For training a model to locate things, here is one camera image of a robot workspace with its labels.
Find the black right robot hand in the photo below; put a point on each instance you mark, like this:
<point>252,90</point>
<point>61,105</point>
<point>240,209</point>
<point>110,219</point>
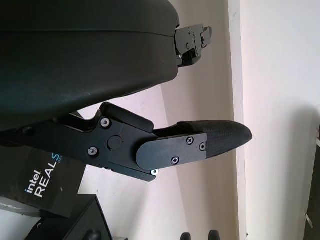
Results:
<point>186,237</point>

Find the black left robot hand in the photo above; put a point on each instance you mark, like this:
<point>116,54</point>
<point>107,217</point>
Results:
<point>75,50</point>

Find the black Intel RealSense box lid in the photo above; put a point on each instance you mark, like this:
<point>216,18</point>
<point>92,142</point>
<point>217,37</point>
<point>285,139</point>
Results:
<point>50,182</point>

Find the black camera box base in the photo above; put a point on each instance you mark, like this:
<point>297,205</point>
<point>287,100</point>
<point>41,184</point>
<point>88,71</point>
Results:
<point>82,215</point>

